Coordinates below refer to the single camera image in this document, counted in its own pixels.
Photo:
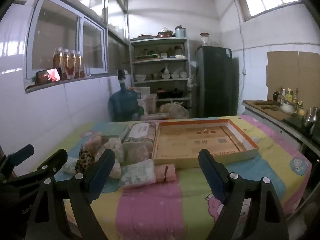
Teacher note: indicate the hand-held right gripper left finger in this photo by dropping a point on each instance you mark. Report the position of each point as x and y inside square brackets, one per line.
[100, 180]

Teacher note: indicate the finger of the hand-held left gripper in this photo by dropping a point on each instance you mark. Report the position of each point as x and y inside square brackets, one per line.
[23, 151]
[56, 158]

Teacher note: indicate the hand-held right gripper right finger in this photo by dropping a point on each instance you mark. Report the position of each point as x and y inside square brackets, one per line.
[212, 180]

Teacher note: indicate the teal patterned soft pack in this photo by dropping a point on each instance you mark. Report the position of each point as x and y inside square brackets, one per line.
[68, 167]

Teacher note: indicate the leopard print pouch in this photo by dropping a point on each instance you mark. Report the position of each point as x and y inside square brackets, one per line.
[84, 158]

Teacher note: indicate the cream plush rabbit pink dress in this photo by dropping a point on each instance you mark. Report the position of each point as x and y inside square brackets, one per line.
[113, 148]

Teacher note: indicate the white floral soft pack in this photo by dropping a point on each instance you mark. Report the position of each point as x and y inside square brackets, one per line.
[136, 175]

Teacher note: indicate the orange-rimmed cardboard tray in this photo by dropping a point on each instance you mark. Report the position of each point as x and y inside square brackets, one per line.
[190, 142]

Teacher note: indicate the pink towel roll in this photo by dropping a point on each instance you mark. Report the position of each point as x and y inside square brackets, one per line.
[165, 172]

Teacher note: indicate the green flat box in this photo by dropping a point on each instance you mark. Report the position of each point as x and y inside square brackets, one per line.
[113, 128]

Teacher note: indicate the colourful printed blanket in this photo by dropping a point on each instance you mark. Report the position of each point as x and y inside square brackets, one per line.
[155, 205]

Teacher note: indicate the smartphone with lit screen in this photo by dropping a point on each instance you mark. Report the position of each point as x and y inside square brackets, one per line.
[48, 76]

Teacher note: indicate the filled plastic bag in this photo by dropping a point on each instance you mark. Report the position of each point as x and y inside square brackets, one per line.
[175, 110]

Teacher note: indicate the blue water jug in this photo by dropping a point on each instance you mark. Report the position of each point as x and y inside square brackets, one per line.
[123, 102]

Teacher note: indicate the kitchen counter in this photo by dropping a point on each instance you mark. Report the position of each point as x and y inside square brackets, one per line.
[265, 113]

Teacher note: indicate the translucent plastic container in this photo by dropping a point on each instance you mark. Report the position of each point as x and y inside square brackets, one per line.
[150, 103]

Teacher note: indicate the wooden rolling pin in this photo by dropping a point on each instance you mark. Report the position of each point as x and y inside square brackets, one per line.
[262, 102]

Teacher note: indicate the kitchen cleaver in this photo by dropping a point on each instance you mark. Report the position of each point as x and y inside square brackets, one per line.
[270, 107]

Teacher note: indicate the black wok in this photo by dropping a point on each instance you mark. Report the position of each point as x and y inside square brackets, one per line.
[179, 93]

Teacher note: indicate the clear drinking glass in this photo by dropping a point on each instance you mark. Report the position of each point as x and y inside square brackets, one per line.
[88, 70]

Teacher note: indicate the amber liquid bottle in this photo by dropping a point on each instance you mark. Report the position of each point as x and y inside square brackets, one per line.
[57, 62]
[72, 65]
[66, 63]
[79, 65]

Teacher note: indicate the dark clay pot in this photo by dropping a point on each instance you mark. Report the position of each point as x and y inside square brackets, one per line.
[163, 93]

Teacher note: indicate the black refrigerator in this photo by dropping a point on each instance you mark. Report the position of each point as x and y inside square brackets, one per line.
[216, 80]

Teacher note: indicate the black induction cooker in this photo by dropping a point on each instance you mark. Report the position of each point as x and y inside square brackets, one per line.
[296, 123]

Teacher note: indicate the white bowl with rim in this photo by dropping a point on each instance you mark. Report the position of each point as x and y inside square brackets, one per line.
[288, 108]

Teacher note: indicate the black water jug pump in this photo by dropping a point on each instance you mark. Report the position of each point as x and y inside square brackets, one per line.
[121, 76]

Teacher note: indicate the stack of white bowls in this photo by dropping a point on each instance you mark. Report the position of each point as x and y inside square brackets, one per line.
[140, 78]

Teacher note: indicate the row of dishes and ladles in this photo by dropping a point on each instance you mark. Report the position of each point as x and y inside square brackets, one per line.
[175, 75]

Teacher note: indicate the cluster of condiment bottles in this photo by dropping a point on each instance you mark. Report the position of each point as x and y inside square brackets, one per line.
[287, 95]

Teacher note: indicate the metal kettle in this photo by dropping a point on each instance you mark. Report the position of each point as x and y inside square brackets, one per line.
[311, 117]

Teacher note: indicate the white sliding window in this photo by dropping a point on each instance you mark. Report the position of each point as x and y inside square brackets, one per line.
[81, 32]

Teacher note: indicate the grey metal shelf rack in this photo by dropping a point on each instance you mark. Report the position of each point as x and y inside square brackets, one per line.
[160, 61]

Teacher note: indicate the green tray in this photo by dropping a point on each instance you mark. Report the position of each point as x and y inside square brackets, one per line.
[146, 56]

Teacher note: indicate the row of small jars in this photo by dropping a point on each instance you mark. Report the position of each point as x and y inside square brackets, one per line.
[163, 54]

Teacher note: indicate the glass jar with lid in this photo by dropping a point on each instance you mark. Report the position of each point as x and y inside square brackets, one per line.
[204, 40]

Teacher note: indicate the flat dark pan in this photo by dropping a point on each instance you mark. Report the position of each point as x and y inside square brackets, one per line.
[144, 36]

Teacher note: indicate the light blue enamel pot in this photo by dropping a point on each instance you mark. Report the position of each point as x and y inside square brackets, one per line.
[180, 32]

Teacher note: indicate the red pot with glass lid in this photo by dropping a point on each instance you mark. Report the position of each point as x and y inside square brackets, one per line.
[165, 33]

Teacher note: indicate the cardboard wall sheet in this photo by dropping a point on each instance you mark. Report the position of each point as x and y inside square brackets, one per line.
[292, 72]

